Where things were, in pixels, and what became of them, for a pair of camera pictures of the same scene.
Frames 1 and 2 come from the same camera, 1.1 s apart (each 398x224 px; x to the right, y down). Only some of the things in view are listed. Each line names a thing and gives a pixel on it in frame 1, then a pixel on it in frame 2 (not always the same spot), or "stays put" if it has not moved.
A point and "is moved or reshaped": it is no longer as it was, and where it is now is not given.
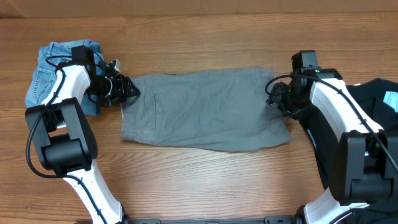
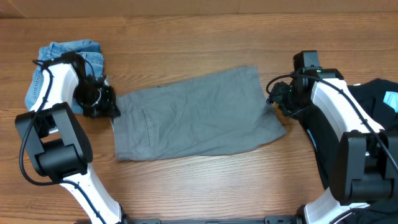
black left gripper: [124, 89] → [107, 109]
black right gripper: [275, 98] stays put
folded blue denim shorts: [43, 75] stays put
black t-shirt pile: [378, 98] stays put
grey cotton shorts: [220, 110] is moved or reshaped
